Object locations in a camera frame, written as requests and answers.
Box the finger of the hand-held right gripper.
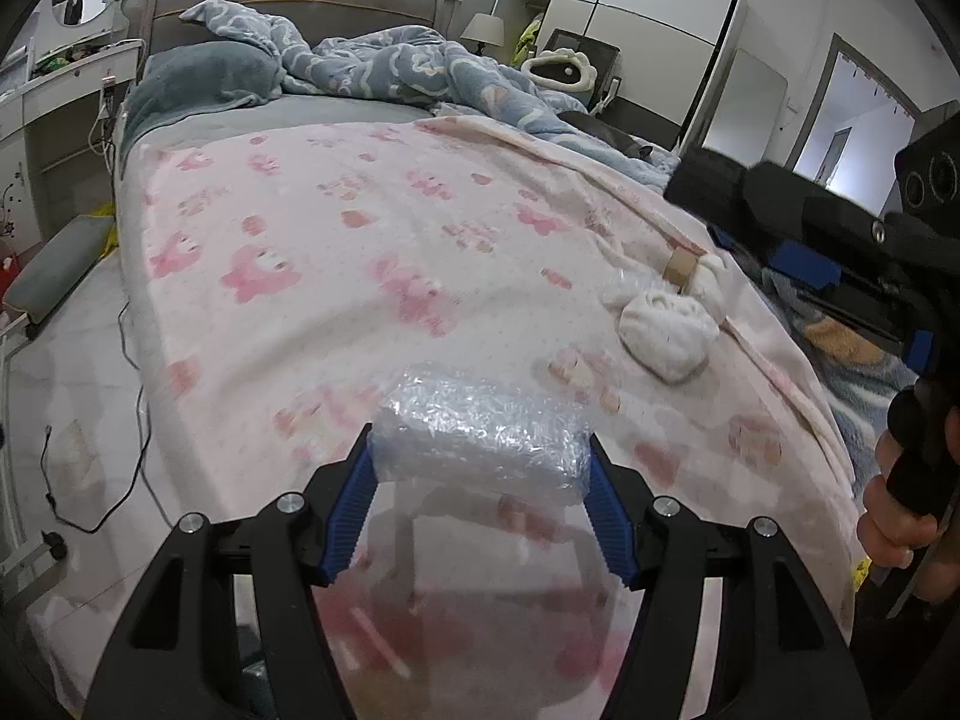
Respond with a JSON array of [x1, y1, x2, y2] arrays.
[[739, 161, 901, 256], [761, 240, 942, 376]]

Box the black cable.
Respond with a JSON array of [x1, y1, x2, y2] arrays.
[[41, 292, 151, 563]]

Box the white vanity desk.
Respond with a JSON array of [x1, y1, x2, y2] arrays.
[[0, 0, 147, 256]]

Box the clear bubble wrap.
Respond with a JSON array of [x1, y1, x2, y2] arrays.
[[371, 364, 593, 500]]

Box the white door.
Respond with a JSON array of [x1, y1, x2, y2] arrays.
[[679, 49, 788, 158]]

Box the bedside lamp with shade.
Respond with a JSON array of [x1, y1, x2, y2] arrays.
[[459, 13, 505, 57]]

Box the pink printed blanket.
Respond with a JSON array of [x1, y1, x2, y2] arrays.
[[139, 116, 860, 720]]

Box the yellow-green plush toy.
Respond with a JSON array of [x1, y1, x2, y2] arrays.
[[514, 15, 545, 65]]

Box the person's right hand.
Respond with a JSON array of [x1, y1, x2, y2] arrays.
[[859, 431, 938, 571]]

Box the white cables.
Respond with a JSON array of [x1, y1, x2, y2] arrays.
[[90, 101, 125, 158]]

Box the white cloud-shaped cat bed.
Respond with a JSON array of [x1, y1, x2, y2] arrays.
[[521, 49, 601, 98]]

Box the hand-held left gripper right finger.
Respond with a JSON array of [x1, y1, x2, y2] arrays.
[[587, 431, 875, 720]]

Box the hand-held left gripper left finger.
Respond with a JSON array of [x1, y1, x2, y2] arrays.
[[86, 424, 376, 720]]

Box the grey door frame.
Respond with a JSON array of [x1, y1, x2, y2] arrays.
[[784, 34, 920, 200]]

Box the grey upholstered headboard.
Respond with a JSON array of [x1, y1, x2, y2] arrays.
[[142, 0, 443, 53]]

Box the grey floor cushion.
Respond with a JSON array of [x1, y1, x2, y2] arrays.
[[4, 214, 113, 323]]

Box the yellow-green floor cloth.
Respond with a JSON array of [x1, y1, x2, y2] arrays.
[[82, 202, 121, 248]]

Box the dark cat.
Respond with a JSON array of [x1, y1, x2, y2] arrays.
[[559, 111, 680, 166]]

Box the large white paper ball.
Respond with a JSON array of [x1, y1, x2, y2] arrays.
[[617, 289, 721, 383]]

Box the brown cardboard tape roll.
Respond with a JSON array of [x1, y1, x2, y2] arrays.
[[664, 247, 702, 293]]

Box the white wardrobe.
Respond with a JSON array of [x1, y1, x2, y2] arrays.
[[491, 0, 747, 155]]

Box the translucent plastic bag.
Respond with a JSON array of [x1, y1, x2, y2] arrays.
[[56, 420, 98, 481]]

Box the black chair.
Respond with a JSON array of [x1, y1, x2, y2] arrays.
[[544, 28, 623, 117]]

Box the grey-blue pillow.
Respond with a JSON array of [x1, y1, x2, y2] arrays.
[[135, 41, 286, 117]]

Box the blue patterned duvet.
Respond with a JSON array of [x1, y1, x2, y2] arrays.
[[180, 0, 946, 436]]

